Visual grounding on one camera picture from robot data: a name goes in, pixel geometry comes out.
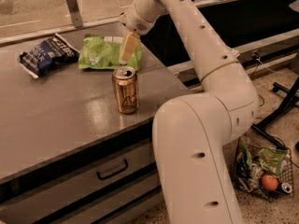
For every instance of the green snack bag in basket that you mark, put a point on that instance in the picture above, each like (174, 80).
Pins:
(270, 160)

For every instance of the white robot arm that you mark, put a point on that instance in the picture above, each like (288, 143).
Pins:
(189, 132)

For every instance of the black wire basket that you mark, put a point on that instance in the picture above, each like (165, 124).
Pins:
(264, 172)

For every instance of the blue chip bag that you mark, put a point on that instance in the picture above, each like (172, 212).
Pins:
(50, 52)

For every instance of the blue can in basket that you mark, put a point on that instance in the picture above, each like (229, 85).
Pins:
(285, 188)

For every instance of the metal railing post left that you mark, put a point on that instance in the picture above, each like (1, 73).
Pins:
(74, 13)

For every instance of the black stand leg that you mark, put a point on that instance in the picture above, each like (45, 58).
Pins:
(287, 104)

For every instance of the grey drawer cabinet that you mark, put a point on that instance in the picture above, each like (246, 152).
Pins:
(57, 131)

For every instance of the gold soda can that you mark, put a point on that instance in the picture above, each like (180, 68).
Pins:
(125, 85)

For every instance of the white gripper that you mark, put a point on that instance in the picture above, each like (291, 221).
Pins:
(135, 19)

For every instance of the orange fruit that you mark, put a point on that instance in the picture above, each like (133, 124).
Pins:
(270, 182)

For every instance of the green rice chip bag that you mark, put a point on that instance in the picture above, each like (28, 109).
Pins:
(100, 52)

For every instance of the black drawer handle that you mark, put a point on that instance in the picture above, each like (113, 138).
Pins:
(118, 169)

